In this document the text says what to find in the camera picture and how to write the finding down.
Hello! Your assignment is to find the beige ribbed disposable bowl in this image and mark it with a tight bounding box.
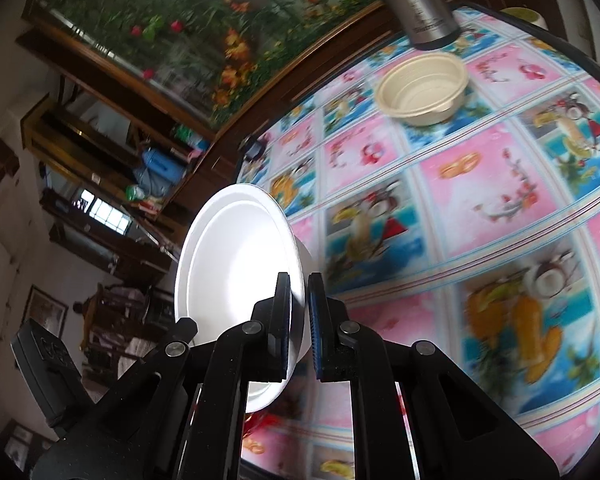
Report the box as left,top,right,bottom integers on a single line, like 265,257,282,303
376,52,470,127

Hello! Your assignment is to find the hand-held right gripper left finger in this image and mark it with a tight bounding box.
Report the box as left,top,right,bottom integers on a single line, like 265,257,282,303
30,272,293,480

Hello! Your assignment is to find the dark wooden shelf unit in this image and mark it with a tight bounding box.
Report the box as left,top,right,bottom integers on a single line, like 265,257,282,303
20,95,181,286

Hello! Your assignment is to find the large white disposable bowl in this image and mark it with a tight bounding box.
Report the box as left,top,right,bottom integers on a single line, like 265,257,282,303
174,183,317,415

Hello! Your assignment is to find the green packet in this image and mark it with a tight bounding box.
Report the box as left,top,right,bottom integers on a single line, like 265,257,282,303
172,122,204,144

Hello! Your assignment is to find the stainless steel thermos flask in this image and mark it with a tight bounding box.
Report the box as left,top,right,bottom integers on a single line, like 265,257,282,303
352,0,461,51

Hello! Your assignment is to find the framed wall picture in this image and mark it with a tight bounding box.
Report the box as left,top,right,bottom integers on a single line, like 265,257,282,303
22,285,69,339

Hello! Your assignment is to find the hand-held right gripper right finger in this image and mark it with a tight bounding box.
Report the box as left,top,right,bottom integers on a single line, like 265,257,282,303
307,272,561,480

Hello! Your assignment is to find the barred window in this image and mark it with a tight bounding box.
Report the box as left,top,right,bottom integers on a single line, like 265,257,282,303
75,187,131,233

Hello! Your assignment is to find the wooden chair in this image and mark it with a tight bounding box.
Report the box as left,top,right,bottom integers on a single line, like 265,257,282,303
82,282,153,361

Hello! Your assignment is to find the blue water jug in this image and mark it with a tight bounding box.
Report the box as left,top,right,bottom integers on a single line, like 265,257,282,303
141,147,187,183

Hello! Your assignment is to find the artificial flower display cabinet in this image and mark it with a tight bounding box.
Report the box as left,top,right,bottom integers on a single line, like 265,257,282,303
22,0,461,133

